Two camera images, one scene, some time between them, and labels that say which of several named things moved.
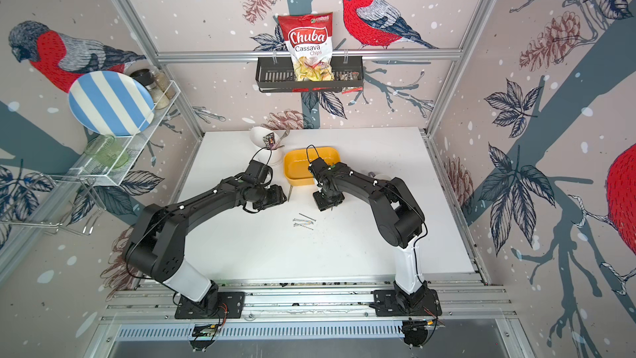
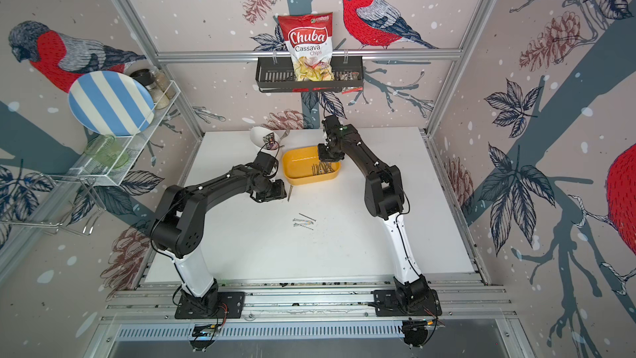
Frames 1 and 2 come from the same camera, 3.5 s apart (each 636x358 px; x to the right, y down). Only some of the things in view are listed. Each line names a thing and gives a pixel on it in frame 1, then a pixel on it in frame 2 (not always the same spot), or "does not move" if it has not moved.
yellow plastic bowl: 296,162 does not move
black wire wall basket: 277,74 does not move
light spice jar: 164,82 does not move
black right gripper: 322,205 → 322,158
